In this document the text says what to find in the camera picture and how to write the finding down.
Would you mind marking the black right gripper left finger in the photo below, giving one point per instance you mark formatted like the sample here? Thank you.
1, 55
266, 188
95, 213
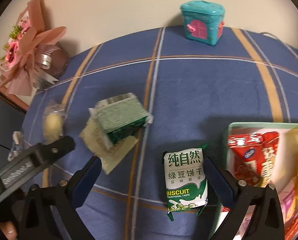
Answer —
37, 220

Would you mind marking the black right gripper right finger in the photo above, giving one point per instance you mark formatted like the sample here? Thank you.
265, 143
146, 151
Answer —
267, 218

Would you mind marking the red festive snack packet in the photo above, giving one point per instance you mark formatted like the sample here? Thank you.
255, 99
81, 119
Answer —
254, 156

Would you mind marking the cream snack packet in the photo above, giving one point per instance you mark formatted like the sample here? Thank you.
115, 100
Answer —
110, 157

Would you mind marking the green bean biscuit packet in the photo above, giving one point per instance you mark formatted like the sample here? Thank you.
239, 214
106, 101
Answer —
186, 182

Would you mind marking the green white snack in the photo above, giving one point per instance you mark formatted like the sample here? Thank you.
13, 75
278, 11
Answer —
119, 117

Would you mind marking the pink snack packet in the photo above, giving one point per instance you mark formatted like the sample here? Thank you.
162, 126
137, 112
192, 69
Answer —
288, 205

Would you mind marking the red gold patterned packet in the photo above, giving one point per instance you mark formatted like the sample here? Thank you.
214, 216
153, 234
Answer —
292, 230

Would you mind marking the person's hand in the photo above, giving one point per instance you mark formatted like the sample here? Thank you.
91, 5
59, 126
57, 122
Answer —
9, 230

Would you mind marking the blue white crumpled wrapper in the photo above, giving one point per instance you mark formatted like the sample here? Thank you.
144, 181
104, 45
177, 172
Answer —
17, 146

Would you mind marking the teal rimmed white tray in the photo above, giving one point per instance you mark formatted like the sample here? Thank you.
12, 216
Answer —
287, 152

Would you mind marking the clear wrapped white ball snack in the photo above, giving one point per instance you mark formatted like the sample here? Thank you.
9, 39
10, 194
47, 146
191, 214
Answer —
53, 120

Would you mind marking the pink flower bouquet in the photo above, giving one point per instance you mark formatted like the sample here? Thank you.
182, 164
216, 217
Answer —
29, 52

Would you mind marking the blue plaid tablecloth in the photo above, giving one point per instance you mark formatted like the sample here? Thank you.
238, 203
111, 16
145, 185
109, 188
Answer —
193, 90

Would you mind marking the teal toy house box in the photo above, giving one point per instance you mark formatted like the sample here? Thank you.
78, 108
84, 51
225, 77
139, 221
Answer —
203, 21

